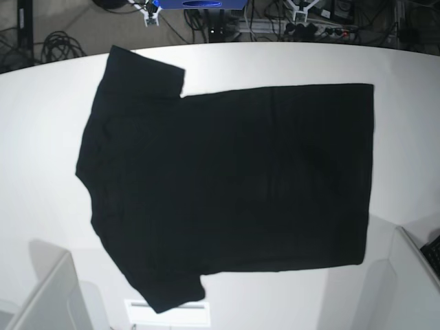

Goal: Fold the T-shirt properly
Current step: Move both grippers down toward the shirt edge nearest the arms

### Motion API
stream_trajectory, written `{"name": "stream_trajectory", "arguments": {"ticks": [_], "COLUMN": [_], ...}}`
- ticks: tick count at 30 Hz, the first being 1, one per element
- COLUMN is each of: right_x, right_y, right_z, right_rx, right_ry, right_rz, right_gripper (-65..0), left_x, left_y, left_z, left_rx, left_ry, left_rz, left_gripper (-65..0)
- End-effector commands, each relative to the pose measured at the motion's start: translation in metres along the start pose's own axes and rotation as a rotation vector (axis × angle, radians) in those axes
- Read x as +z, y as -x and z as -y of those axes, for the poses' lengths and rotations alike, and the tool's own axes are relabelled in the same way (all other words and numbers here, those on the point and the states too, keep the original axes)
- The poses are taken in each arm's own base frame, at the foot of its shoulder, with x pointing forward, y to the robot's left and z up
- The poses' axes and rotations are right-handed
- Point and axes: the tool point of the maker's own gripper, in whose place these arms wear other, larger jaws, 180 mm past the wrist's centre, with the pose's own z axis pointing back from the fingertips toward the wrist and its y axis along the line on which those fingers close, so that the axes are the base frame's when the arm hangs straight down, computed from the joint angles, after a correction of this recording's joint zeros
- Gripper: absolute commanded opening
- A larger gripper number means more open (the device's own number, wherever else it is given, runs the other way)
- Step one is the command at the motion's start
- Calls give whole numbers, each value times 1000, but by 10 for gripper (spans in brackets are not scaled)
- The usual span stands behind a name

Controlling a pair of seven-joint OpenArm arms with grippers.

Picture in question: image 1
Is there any black T-shirt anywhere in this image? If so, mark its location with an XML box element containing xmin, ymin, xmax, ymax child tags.
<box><xmin>76</xmin><ymin>46</ymin><xmax>374</xmax><ymax>313</ymax></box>

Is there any blue box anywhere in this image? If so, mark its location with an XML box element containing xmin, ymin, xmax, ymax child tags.
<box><xmin>154</xmin><ymin>0</ymin><xmax>248</xmax><ymax>10</ymax></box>

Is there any white left partition panel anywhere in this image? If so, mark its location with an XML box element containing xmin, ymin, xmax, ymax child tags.
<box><xmin>5</xmin><ymin>239</ymin><xmax>93</xmax><ymax>329</ymax></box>

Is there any white partition panel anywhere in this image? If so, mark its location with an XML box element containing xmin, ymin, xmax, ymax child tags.
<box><xmin>357</xmin><ymin>227</ymin><xmax>439</xmax><ymax>329</ymax></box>
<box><xmin>5</xmin><ymin>239</ymin><xmax>93</xmax><ymax>329</ymax></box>

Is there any white right partition panel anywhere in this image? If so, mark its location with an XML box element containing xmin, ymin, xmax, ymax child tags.
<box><xmin>357</xmin><ymin>227</ymin><xmax>439</xmax><ymax>329</ymax></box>

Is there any black keyboard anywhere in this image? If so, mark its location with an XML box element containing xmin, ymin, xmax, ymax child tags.
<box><xmin>420</xmin><ymin>236</ymin><xmax>440</xmax><ymax>278</ymax></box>

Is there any black coiled floor cable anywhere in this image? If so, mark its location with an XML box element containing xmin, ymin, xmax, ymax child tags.
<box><xmin>40</xmin><ymin>30</ymin><xmax>87</xmax><ymax>63</ymax></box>

